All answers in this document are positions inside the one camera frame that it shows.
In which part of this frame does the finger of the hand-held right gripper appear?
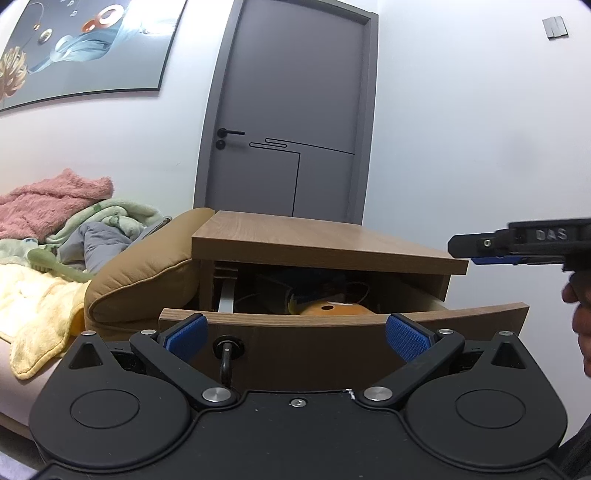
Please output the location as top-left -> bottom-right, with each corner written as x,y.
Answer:
448,230 -> 527,266

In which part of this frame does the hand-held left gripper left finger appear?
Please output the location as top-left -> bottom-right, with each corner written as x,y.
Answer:
68,313 -> 235,411

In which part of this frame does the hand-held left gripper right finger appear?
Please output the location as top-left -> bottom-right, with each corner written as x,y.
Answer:
358,313 -> 527,411

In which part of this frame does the black drawer key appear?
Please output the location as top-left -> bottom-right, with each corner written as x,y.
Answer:
213,335 -> 246,387

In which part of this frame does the orange plush toy blue shirt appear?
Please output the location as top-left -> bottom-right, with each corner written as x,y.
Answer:
287,295 -> 376,317

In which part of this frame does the wooden drawer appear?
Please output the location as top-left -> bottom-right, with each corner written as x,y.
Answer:
158,270 -> 530,394

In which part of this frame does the person's right hand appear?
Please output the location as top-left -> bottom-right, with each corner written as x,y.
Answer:
561,271 -> 591,377

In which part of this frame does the brown cushion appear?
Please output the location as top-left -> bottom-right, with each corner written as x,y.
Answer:
84,208 -> 216,340

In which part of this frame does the grey cloth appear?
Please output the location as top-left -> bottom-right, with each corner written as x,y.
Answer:
59,222 -> 136,274

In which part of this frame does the green patterned blanket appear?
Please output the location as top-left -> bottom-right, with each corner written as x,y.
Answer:
0,198 -> 173,267

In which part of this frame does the wooden nightstand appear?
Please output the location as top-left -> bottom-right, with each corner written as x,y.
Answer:
191,211 -> 530,394

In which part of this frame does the yellow fluffy blanket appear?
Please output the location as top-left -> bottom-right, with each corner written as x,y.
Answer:
0,262 -> 96,380

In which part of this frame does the pink bed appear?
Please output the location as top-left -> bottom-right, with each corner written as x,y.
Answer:
0,339 -> 43,441

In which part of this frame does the pink fluffy blanket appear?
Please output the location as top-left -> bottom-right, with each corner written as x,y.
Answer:
0,168 -> 114,241

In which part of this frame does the dark cloth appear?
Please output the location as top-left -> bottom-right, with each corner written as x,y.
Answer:
551,431 -> 591,480

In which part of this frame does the grey door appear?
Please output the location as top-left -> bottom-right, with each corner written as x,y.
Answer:
193,0 -> 380,226

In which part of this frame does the green long-handled brush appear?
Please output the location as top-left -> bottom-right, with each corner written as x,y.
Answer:
28,248 -> 96,282

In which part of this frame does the grey wall fitting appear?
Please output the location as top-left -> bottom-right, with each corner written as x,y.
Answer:
542,16 -> 569,40

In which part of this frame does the framed abstract wall picture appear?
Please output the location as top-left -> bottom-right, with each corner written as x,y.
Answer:
0,0 -> 189,113

